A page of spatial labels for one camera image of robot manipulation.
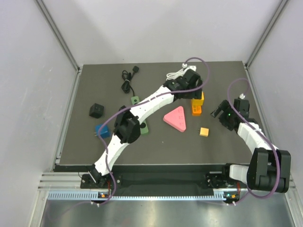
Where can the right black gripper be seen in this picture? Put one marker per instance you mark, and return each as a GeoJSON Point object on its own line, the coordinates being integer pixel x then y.
{"type": "Point", "coordinates": [222, 107]}

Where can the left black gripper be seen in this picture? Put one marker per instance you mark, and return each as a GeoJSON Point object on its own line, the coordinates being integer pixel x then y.
{"type": "Point", "coordinates": [195, 94]}

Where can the yellow cube plug adapter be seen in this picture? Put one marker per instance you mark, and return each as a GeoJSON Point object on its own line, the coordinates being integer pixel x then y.
{"type": "Point", "coordinates": [198, 102]}

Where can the orange yellow cube socket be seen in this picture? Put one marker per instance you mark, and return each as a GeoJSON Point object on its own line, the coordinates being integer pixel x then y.
{"type": "Point", "coordinates": [196, 110]}

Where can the yellow plug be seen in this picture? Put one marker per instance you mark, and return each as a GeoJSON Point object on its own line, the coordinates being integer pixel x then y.
{"type": "Point", "coordinates": [204, 132]}

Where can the pink triangular socket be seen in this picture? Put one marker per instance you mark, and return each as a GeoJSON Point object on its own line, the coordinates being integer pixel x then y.
{"type": "Point", "coordinates": [176, 119]}

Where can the green power strip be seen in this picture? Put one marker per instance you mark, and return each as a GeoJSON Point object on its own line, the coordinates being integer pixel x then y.
{"type": "Point", "coordinates": [143, 126]}

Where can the blue cube plug adapter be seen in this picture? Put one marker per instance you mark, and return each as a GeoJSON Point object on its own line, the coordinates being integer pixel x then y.
{"type": "Point", "coordinates": [102, 131]}

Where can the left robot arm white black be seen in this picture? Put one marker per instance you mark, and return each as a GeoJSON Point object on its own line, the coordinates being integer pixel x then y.
{"type": "Point", "coordinates": [128, 120]}

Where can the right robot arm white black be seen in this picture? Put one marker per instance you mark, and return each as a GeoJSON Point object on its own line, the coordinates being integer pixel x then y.
{"type": "Point", "coordinates": [269, 167]}

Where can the black cube plug adapter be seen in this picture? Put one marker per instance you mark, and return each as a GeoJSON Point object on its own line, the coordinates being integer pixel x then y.
{"type": "Point", "coordinates": [96, 111]}

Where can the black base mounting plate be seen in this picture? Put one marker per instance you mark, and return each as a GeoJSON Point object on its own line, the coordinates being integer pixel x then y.
{"type": "Point", "coordinates": [200, 180]}

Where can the aluminium frame post right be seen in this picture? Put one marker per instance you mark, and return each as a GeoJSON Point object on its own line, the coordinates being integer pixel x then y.
{"type": "Point", "coordinates": [269, 27]}

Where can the aluminium frame post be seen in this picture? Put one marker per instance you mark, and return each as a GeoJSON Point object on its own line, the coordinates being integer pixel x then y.
{"type": "Point", "coordinates": [269, 27]}
{"type": "Point", "coordinates": [55, 30]}

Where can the aluminium frame post left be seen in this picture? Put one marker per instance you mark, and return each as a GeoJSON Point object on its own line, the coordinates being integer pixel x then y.
{"type": "Point", "coordinates": [55, 30]}

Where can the grey slotted cable duct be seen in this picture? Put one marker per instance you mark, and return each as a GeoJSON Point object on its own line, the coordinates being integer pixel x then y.
{"type": "Point", "coordinates": [103, 195]}

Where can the aluminium frame rail front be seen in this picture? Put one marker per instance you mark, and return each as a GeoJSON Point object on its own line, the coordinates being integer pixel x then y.
{"type": "Point", "coordinates": [71, 180]}

